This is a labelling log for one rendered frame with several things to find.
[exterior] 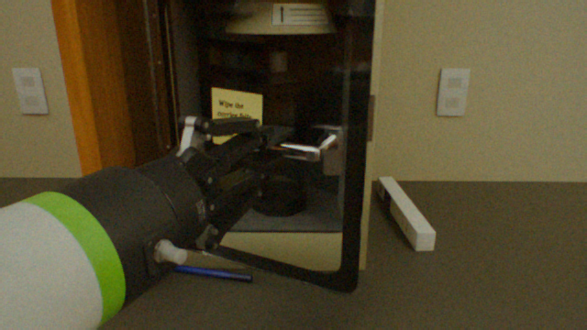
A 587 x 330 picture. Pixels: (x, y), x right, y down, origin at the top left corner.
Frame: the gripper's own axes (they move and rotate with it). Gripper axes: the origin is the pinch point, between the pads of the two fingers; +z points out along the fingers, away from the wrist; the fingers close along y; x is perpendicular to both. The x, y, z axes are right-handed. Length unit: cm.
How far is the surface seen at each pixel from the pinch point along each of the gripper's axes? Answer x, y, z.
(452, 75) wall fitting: -12, 0, 68
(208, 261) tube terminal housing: 16.4, -24.7, 7.4
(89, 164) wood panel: 23.8, -4.1, -6.0
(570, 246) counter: -39, -26, 43
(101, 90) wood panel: 23.7, 5.1, -2.5
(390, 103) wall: 1, -7, 62
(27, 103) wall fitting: 82, -7, 23
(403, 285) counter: -13.9, -26.1, 17.2
